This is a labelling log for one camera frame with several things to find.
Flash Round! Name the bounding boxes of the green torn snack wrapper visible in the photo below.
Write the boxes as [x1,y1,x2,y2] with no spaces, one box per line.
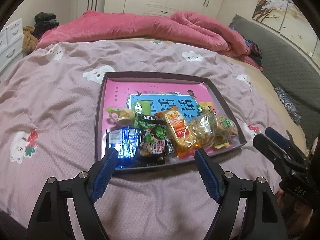
[105,100,151,127]

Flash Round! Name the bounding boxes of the yellow cake snack packet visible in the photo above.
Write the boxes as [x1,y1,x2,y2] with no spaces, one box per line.
[199,102,217,115]

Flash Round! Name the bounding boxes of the pink book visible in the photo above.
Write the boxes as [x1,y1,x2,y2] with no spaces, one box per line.
[95,76,237,160]

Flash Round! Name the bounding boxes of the grey padded headboard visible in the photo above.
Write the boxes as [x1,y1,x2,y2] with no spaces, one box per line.
[229,15,319,148]

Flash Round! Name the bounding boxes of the right hand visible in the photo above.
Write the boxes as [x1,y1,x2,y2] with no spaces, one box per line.
[274,189,319,240]

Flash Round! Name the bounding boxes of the white drawer cabinet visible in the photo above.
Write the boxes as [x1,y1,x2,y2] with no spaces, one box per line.
[0,18,23,77]

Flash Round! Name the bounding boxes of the clear bag of cookies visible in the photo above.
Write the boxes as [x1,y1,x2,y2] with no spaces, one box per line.
[188,114,222,149]

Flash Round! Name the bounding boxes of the pink quilt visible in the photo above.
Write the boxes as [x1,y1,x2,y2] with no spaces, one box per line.
[36,10,263,71]

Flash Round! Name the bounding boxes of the dark shallow box tray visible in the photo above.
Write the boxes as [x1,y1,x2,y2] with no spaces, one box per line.
[95,72,246,174]

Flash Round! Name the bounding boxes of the brown plush item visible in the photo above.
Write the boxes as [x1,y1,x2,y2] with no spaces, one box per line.
[22,26,39,55]

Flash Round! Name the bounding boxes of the green pea snack packet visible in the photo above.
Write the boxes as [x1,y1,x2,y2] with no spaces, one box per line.
[138,118,167,164]

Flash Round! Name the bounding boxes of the black Snickers bar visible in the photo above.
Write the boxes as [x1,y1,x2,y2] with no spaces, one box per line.
[137,115,175,165]

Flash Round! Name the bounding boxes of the dark clothes pile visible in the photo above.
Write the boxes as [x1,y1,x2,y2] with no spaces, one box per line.
[33,12,60,40]

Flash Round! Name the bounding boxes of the blue biscuit packet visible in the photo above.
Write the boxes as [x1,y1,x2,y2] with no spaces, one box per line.
[107,126,141,169]

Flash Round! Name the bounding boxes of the small green-label round snack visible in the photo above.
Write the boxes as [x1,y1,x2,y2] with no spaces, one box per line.
[215,115,238,139]

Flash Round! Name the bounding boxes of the pink patterned bedsheet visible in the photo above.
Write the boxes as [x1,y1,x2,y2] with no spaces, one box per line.
[0,38,307,240]

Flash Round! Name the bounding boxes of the orange rice cracker packet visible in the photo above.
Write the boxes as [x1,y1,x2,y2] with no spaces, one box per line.
[155,106,201,159]

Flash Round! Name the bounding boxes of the wall painting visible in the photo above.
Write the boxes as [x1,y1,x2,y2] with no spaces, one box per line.
[252,0,319,65]

